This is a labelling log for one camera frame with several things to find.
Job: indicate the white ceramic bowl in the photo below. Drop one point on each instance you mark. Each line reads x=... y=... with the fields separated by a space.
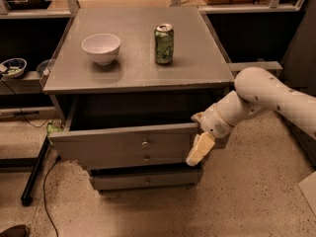
x=102 y=48

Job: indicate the brown shoe tip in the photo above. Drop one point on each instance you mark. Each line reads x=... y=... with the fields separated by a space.
x=16 y=231

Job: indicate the grey top drawer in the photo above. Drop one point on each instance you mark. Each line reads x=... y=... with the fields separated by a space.
x=115 y=123

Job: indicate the green snack bag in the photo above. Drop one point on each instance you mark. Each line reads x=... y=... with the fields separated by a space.
x=51 y=128

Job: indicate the green soda can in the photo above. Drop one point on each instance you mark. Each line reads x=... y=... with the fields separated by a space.
x=164 y=43

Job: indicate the grey bottom drawer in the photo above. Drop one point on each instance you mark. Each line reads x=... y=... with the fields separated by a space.
x=146 y=180

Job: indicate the small clear glass bowl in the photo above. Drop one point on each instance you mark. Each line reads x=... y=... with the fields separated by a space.
x=45 y=67

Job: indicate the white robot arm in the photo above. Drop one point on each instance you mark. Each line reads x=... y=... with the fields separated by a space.
x=256 y=90

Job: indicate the grey middle drawer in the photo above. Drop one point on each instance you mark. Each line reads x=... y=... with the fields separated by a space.
x=137 y=158

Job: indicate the white floor board corner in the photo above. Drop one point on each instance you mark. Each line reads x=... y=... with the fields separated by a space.
x=308 y=188

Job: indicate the grey left low shelf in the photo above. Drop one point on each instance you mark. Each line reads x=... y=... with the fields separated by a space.
x=28 y=83

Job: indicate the blue patterned bowl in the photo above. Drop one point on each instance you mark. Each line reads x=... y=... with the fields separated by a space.
x=13 y=67

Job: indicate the grey drawer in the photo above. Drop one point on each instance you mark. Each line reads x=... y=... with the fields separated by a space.
x=137 y=158
x=115 y=123
x=146 y=180

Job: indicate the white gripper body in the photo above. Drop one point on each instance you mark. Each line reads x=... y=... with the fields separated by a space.
x=213 y=121

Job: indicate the grey drawer cabinet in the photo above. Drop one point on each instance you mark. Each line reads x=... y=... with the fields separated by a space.
x=197 y=65

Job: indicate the grey side shelf beam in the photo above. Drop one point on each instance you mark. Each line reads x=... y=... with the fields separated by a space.
x=272 y=66

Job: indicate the black metal floor bar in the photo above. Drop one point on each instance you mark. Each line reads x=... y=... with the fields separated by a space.
x=26 y=198

